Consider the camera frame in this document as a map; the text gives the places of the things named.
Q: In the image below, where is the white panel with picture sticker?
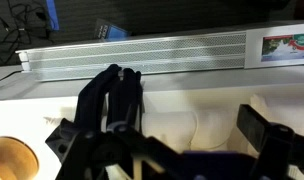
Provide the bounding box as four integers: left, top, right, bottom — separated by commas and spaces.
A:
244, 22, 304, 70

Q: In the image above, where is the black floor cable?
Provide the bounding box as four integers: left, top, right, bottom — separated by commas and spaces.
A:
0, 69, 24, 85

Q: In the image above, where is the white tufted mattress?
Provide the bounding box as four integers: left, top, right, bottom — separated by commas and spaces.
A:
75, 83, 304, 158

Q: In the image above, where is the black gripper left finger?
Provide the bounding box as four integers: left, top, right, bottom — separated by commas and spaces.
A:
45, 118, 184, 180

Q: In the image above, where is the blue tape strip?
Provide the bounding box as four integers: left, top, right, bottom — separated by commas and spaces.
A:
46, 0, 60, 31

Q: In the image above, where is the black cloth with white patches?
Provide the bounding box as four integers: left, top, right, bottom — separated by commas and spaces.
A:
73, 63, 143, 134

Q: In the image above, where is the lamp with wooden base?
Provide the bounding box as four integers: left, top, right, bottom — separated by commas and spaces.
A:
0, 135, 40, 180

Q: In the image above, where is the blue and black box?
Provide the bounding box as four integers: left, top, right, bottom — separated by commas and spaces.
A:
93, 18, 130, 43

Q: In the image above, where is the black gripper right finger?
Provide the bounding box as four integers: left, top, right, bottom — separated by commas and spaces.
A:
236, 104, 304, 180

